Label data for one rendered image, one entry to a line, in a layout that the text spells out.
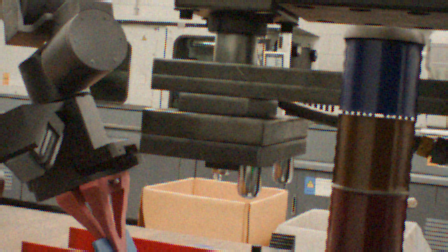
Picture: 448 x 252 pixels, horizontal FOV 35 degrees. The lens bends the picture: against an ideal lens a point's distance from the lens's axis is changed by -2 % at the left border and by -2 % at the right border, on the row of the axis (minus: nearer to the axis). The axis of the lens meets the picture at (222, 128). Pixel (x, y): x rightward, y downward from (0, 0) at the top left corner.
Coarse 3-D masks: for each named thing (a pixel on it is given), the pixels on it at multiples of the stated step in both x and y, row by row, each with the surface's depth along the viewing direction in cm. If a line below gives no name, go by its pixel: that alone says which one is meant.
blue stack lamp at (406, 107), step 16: (352, 48) 34; (368, 48) 33; (384, 48) 33; (400, 48) 33; (416, 48) 33; (352, 64) 34; (368, 64) 33; (384, 64) 33; (400, 64) 33; (416, 64) 33; (352, 80) 34; (368, 80) 33; (384, 80) 33; (400, 80) 33; (416, 80) 33; (352, 96) 33; (368, 96) 33; (384, 96) 33; (400, 96) 33; (416, 96) 34; (368, 112) 33; (384, 112) 33; (400, 112) 33
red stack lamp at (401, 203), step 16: (336, 192) 34; (352, 192) 33; (368, 192) 33; (384, 192) 34; (400, 192) 34; (336, 208) 34; (352, 208) 33; (368, 208) 33; (384, 208) 33; (400, 208) 33; (336, 224) 34; (352, 224) 33; (368, 224) 33; (384, 224) 33; (400, 224) 34; (336, 240) 34; (352, 240) 33; (368, 240) 33; (384, 240) 33; (400, 240) 34
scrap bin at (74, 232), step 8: (72, 232) 97; (80, 232) 96; (88, 232) 96; (24, 240) 86; (72, 240) 97; (80, 240) 96; (88, 240) 96; (96, 240) 96; (136, 240) 94; (144, 240) 94; (152, 240) 93; (24, 248) 86; (32, 248) 86; (40, 248) 85; (48, 248) 85; (56, 248) 85; (64, 248) 84; (72, 248) 97; (80, 248) 96; (88, 248) 96; (136, 248) 94; (144, 248) 94; (152, 248) 93; (160, 248) 93; (168, 248) 93; (176, 248) 92; (184, 248) 92; (192, 248) 92; (200, 248) 91
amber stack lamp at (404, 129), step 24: (360, 120) 33; (384, 120) 33; (408, 120) 34; (336, 144) 35; (360, 144) 33; (384, 144) 33; (408, 144) 33; (336, 168) 34; (360, 168) 33; (384, 168) 33; (408, 168) 34
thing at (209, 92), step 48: (240, 48) 61; (192, 96) 59; (240, 96) 59; (288, 96) 57; (336, 96) 56; (432, 96) 54; (144, 144) 57; (192, 144) 56; (240, 144) 55; (288, 144) 63; (240, 192) 57
